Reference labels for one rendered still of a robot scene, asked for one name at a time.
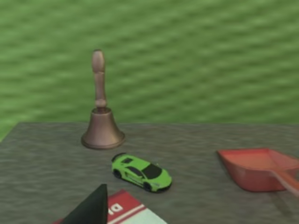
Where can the green toy sports car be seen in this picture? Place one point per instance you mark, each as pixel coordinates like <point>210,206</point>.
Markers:
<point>140,172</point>

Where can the red and white box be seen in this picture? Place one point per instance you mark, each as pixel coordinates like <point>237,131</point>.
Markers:
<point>133,212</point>

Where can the red plastic dustpan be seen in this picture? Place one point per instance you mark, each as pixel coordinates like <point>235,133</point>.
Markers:
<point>254,170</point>

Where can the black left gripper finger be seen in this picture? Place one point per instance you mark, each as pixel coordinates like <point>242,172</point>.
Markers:
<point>93,207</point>

